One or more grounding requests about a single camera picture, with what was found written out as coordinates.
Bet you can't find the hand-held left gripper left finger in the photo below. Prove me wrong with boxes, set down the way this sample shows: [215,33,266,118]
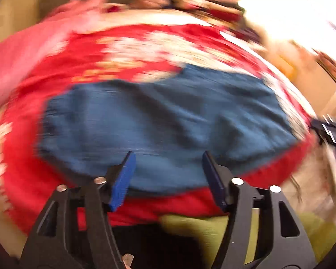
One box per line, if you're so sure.
[19,151,136,262]

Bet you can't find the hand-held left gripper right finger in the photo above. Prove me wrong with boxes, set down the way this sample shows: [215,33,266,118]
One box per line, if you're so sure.
[202,151,315,262]

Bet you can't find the blue denim pants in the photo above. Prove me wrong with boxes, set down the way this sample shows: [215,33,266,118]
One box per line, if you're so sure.
[36,63,304,197]

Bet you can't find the person's green garment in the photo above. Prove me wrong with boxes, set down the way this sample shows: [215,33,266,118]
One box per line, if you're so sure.
[159,211,336,262]

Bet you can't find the red floral blanket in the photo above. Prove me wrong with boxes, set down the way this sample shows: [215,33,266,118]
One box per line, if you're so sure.
[0,24,320,236]

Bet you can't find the pink quilt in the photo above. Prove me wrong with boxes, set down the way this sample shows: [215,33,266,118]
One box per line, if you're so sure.
[0,0,107,118]

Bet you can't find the pile of folded clothes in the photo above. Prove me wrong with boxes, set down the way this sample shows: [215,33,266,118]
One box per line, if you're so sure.
[129,0,266,51]

